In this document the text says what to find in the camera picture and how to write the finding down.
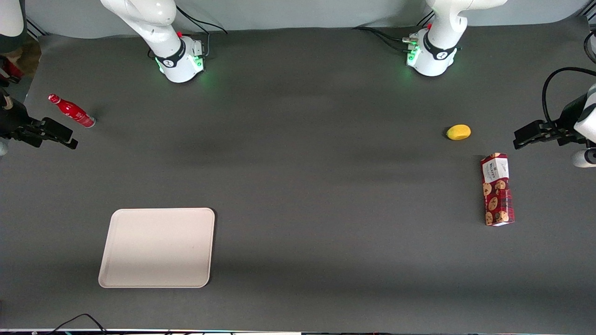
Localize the black cable at table corner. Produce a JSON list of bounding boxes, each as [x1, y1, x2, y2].
[[583, 30, 596, 65]]

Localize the red tartan cookie box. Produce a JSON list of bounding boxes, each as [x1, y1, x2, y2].
[[480, 153, 516, 227]]

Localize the yellow lemon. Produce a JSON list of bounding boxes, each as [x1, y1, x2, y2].
[[446, 124, 472, 141]]

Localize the black left arm base cables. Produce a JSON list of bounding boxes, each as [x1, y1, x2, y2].
[[352, 26, 420, 54]]

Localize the red coke bottle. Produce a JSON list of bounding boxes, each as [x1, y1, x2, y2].
[[48, 94, 96, 128]]

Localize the brown and red background clutter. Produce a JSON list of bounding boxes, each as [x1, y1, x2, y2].
[[0, 36, 42, 87]]

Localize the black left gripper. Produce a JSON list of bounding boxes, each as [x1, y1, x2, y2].
[[513, 92, 589, 150]]

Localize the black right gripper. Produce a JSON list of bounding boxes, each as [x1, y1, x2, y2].
[[0, 89, 79, 150]]

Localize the black looped gripper cable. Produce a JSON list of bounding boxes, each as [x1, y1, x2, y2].
[[542, 67, 596, 127]]

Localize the black right arm base cable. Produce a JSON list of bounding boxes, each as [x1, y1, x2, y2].
[[148, 5, 229, 60]]

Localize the black cable at table edge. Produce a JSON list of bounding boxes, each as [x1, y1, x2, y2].
[[46, 313, 108, 335]]

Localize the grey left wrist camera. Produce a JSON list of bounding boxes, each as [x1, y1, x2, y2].
[[572, 148, 596, 168]]

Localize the beige plastic tray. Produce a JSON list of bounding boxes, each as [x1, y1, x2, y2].
[[98, 208, 216, 289]]

